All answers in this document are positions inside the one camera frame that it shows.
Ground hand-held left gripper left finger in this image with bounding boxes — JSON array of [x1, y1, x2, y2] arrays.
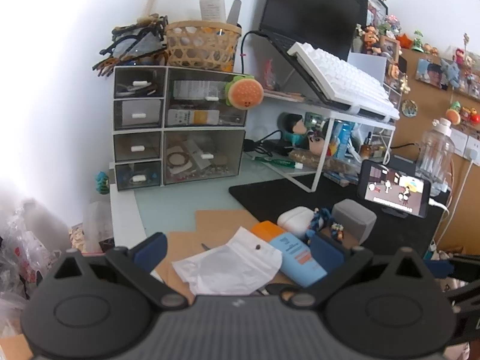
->
[[49, 232, 188, 310]]

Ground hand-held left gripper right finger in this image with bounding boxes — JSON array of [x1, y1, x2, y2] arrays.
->
[[279, 232, 437, 310]]

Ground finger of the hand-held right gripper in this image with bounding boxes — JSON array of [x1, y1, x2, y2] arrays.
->
[[423, 253, 480, 308]]

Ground beaded bracelet packet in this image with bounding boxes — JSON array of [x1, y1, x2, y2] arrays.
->
[[166, 139, 211, 176]]

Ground white drawer cabinet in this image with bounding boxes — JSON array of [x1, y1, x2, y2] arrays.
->
[[112, 64, 248, 193]]

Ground large clear drawer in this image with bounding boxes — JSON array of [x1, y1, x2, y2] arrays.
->
[[165, 67, 247, 128], [164, 130, 245, 187]]

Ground small grey drawer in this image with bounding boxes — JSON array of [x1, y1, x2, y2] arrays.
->
[[114, 67, 166, 98], [113, 99, 164, 128], [113, 132, 162, 162], [115, 162, 162, 190]]

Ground blue sunscreen tube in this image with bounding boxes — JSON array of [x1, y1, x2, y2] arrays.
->
[[269, 232, 328, 287]]

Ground grey box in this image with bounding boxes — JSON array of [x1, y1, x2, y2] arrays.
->
[[332, 199, 377, 244]]

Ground white earbuds case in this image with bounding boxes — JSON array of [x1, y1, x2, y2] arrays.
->
[[277, 206, 316, 231]]

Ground clear snack bag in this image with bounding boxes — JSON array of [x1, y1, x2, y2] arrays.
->
[[69, 200, 115, 254]]

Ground brown paper envelopes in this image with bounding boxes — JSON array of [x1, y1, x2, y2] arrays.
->
[[154, 210, 301, 301]]

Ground white zip bag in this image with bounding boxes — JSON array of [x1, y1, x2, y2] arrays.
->
[[172, 227, 283, 296]]

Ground black desk mat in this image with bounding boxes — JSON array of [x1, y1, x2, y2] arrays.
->
[[229, 174, 449, 259]]

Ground teal cactus toy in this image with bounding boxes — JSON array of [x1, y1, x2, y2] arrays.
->
[[95, 171, 110, 195]]

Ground black smartphone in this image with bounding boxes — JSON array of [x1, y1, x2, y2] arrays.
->
[[356, 159, 432, 219]]

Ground white metal desk riser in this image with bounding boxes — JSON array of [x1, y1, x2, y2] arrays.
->
[[245, 92, 398, 194]]

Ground brown speckled pouch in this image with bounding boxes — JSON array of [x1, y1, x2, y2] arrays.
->
[[289, 148, 361, 175]]

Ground green white toothpaste tube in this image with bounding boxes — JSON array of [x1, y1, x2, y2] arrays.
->
[[251, 155, 304, 169]]

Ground cartoon boy doll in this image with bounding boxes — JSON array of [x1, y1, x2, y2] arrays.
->
[[305, 129, 332, 156]]

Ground brown dropper bottle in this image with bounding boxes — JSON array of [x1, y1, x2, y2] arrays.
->
[[361, 131, 374, 160]]

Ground clear water bottle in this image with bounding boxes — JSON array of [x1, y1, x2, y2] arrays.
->
[[414, 117, 456, 196]]

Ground blue can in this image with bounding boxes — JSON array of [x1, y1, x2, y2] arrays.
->
[[332, 120, 355, 158]]

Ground pile of clear plastic bags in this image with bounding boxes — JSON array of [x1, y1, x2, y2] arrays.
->
[[0, 199, 76, 331]]

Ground black-haired doll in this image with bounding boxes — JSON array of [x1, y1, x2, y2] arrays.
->
[[277, 112, 306, 145]]

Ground cork board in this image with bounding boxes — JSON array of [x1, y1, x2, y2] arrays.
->
[[390, 35, 480, 256]]

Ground small hamburger figurine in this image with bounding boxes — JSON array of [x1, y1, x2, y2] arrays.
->
[[445, 101, 463, 124]]

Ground hamburger plush toy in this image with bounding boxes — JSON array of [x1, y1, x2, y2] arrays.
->
[[225, 76, 265, 111]]

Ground white keyboard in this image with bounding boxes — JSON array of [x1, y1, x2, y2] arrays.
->
[[287, 41, 401, 121]]

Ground pink figurine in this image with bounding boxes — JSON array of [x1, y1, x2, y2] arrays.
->
[[264, 59, 278, 91]]

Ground white box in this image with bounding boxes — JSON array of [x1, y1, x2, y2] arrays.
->
[[348, 52, 387, 83]]

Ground printed photo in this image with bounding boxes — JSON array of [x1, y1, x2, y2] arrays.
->
[[415, 59, 451, 91]]

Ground woven bamboo basket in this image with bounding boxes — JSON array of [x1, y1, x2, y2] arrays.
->
[[164, 20, 242, 72]]

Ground pile of dark hair accessories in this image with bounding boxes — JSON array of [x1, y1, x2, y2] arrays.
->
[[92, 14, 169, 77]]

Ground cluster of small figurines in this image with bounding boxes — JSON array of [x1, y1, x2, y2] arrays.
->
[[354, 0, 480, 126]]

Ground black laptop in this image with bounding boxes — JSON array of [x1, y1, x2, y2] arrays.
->
[[258, 0, 400, 121]]

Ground grey nail file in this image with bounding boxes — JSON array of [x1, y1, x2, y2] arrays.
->
[[226, 0, 244, 25]]

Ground blue rope keychain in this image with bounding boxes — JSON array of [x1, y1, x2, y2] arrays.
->
[[305, 207, 332, 241]]

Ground white charging cable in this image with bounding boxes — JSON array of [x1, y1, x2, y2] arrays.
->
[[429, 157, 477, 241]]

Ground black charger with cable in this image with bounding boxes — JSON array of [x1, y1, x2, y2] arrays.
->
[[244, 130, 289, 156]]

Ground white wall socket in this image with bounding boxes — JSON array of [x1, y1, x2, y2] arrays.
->
[[448, 129, 480, 162]]

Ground wooden photo frame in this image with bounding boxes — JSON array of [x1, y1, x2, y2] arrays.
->
[[380, 35, 401, 64]]

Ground black picture frame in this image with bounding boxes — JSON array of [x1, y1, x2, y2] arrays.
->
[[356, 0, 390, 27]]

